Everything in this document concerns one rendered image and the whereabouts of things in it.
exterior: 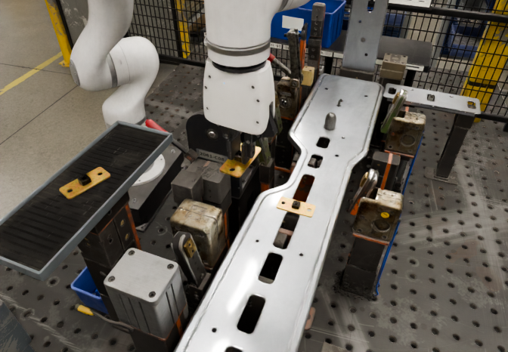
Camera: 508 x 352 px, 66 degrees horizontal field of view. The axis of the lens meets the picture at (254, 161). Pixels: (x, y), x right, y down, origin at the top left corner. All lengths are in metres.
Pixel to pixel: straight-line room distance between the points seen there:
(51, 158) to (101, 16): 2.01
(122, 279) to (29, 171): 2.26
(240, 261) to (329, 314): 0.38
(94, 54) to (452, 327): 1.12
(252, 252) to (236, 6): 0.49
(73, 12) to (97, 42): 2.81
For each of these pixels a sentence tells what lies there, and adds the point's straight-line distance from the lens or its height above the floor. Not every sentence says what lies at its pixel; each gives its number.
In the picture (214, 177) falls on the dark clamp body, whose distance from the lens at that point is 0.85.
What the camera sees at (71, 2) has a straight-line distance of 3.83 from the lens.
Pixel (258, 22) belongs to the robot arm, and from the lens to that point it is 0.50.
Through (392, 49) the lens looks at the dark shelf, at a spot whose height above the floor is 1.03.
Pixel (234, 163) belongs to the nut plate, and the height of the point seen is 1.23.
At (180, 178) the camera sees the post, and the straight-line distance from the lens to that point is 0.82.
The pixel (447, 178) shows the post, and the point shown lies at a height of 0.71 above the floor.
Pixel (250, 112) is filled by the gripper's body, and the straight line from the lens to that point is 0.55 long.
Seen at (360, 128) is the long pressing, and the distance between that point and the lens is 1.16.
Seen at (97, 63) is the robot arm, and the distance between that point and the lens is 1.07.
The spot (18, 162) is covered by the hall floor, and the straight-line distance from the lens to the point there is 2.99.
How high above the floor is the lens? 1.64
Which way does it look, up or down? 40 degrees down
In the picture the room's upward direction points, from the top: straight up
